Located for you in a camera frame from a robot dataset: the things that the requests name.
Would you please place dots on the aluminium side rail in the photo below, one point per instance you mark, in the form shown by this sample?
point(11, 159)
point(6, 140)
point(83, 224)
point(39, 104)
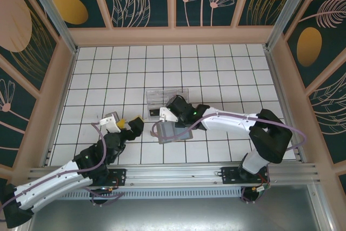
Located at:
point(275, 79)

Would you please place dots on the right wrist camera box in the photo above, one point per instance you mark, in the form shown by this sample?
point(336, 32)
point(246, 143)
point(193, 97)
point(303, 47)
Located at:
point(167, 114)

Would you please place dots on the aluminium corner post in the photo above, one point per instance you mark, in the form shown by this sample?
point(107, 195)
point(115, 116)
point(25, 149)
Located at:
point(286, 9)
point(54, 17)

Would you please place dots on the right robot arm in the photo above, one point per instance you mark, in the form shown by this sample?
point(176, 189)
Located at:
point(229, 126)

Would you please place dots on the aluminium frame rail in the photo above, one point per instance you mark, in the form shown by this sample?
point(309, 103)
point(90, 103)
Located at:
point(173, 172)

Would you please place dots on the grey card holder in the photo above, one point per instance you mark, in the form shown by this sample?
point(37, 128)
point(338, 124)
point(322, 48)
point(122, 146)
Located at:
point(167, 133)

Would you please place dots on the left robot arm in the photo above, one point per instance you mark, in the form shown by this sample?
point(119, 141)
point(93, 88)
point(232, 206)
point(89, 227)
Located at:
point(48, 185)

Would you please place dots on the grey metal sheet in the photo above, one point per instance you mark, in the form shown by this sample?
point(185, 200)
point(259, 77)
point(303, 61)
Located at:
point(173, 214)

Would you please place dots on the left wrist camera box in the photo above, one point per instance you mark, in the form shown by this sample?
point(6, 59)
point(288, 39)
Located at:
point(110, 124)

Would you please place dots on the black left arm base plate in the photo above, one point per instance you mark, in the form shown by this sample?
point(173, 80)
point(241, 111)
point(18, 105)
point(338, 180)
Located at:
point(120, 175)

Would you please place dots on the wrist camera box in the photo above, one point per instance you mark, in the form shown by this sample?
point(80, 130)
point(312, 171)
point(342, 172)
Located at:
point(110, 124)
point(167, 114)

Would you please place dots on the clear acrylic card tray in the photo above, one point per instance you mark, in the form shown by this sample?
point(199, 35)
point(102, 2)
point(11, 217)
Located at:
point(156, 97)

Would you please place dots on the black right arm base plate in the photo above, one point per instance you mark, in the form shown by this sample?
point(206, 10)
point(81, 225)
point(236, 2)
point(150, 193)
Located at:
point(229, 174)

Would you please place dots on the black credit card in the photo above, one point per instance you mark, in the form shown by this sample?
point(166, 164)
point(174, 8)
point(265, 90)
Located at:
point(154, 113)

